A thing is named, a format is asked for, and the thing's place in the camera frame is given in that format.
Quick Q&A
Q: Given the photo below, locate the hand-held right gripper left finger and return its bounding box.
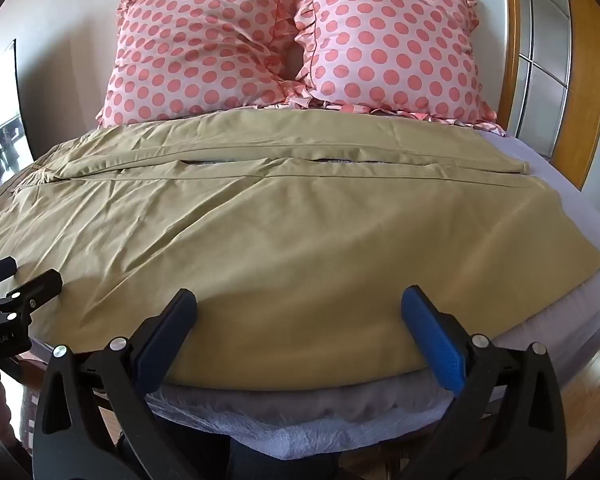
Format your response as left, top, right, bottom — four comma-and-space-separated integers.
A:
31, 287, 198, 480

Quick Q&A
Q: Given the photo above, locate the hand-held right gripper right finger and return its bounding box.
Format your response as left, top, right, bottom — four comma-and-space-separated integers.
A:
400, 285, 567, 480

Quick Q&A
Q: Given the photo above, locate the olive green bed sheet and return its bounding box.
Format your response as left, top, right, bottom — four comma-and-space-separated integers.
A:
0, 110, 600, 377

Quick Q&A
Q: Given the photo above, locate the grey fuzzy blanket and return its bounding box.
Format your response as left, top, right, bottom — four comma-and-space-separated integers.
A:
145, 280, 600, 431

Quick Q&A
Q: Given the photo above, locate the bed with lavender sheet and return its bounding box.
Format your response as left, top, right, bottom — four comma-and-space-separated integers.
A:
95, 110, 600, 453

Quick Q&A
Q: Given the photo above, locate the pink polka dot pillow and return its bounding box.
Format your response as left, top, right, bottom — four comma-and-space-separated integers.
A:
285, 0, 507, 135
96, 0, 307, 129

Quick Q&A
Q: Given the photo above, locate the wooden framed glass door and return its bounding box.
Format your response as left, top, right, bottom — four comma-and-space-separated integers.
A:
410, 0, 600, 192

